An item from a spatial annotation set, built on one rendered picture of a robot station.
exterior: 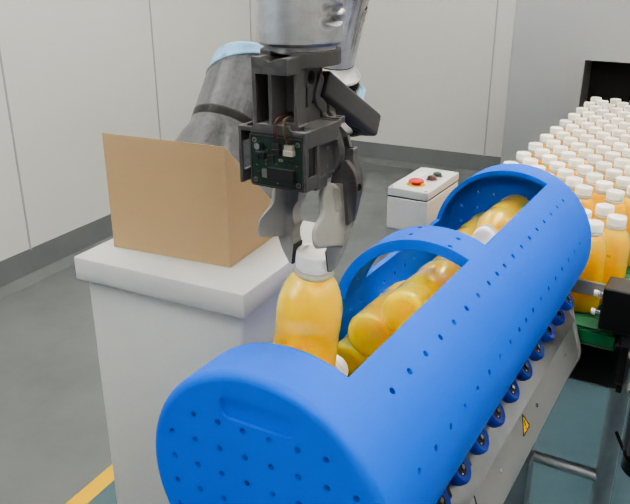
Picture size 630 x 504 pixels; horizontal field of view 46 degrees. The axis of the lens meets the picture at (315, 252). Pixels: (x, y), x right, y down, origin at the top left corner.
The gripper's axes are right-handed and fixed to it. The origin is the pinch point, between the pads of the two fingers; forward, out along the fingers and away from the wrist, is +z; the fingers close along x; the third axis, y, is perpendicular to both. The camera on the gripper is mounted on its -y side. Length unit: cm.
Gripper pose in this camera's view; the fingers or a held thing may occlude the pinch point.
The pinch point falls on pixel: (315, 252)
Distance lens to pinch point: 73.5
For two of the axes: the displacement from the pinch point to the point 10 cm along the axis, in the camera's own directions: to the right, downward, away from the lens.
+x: 8.6, 1.8, -4.7
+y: -5.1, 3.2, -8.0
